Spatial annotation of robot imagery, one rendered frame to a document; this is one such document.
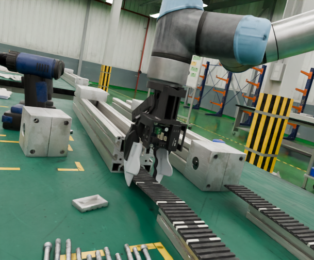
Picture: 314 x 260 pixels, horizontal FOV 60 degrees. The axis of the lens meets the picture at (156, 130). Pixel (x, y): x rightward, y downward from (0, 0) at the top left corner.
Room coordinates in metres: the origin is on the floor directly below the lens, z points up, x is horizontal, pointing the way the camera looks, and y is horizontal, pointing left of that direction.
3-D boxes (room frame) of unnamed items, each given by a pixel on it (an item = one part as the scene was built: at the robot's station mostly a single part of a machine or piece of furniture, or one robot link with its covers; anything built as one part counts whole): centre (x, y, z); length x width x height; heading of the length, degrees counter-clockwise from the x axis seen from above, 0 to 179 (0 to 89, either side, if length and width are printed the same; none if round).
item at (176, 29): (0.51, 0.00, 1.09); 0.09 x 0.08 x 0.11; 72
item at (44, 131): (0.64, 0.25, 0.83); 0.11 x 0.10 x 0.10; 127
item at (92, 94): (1.18, 0.32, 0.87); 0.16 x 0.11 x 0.07; 25
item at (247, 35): (0.50, -0.10, 1.09); 0.11 x 0.11 x 0.08; 72
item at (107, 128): (0.96, 0.21, 0.82); 0.80 x 0.10 x 0.09; 25
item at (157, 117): (0.51, 0.00, 0.94); 0.09 x 0.08 x 0.12; 25
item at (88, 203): (0.41, 0.08, 0.78); 0.05 x 0.03 x 0.01; 139
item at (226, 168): (0.64, -0.16, 0.83); 0.12 x 0.09 x 0.10; 115
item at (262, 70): (11.00, -2.14, 1.10); 3.30 x 0.90 x 2.20; 29
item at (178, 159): (1.04, 0.04, 0.82); 0.80 x 0.10 x 0.09; 25
